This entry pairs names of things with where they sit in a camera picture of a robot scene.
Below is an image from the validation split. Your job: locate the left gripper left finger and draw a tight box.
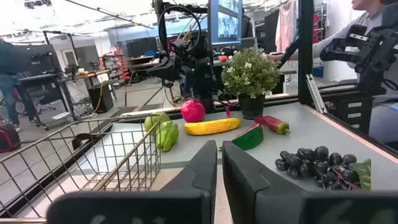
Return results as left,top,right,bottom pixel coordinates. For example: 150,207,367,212
46,139,218,224

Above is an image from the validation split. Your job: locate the pink hanging cloth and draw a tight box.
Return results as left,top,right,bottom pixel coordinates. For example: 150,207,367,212
275,0,298,54

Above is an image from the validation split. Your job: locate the black floor box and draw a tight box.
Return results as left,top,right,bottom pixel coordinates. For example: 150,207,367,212
88,84,114,113

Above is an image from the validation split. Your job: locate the black toy grape bunch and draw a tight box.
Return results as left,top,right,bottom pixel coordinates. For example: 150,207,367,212
274,145,373,191

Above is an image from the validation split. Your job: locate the red black bag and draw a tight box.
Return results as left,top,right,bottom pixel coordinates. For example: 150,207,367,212
0,121,22,154

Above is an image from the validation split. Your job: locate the aluminium frame strut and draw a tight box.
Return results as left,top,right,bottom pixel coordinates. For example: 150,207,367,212
306,73,328,114

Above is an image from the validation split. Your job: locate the black frame post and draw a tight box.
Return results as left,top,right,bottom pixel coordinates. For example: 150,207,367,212
297,0,315,105

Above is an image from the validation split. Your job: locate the person in dark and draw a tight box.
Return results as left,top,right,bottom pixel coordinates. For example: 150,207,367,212
0,39,35,133

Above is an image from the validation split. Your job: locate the green toy apple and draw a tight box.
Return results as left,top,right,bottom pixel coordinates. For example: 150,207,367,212
144,111,171,134

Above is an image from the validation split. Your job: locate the person in grey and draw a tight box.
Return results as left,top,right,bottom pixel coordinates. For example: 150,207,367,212
267,0,398,91

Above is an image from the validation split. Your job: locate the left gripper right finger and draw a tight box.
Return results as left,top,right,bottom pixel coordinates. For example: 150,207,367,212
221,141,398,224

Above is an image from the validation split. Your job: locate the metal wire basket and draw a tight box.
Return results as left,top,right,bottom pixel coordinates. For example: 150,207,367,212
0,113,164,224

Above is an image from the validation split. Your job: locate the black drawer unit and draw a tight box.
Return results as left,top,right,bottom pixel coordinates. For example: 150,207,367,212
323,93,374,134

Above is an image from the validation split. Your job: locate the computer monitor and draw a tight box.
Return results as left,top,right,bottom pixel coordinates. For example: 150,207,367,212
207,0,244,48

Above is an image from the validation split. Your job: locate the green toy lettuce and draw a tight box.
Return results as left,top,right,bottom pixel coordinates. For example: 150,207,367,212
155,120,180,152

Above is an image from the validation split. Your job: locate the pink red round toy fruit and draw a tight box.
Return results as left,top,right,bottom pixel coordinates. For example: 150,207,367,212
180,99,206,123

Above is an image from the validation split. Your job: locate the black table edge clamp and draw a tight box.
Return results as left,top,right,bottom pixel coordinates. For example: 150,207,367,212
72,133,100,151

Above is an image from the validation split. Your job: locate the black looped cable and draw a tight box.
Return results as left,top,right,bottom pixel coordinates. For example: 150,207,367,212
157,5,202,57

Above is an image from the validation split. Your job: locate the black background workstation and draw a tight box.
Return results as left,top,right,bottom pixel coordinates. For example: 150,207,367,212
12,43,78,130

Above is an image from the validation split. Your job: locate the artificial potted plant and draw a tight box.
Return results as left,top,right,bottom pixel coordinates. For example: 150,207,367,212
221,47,282,121

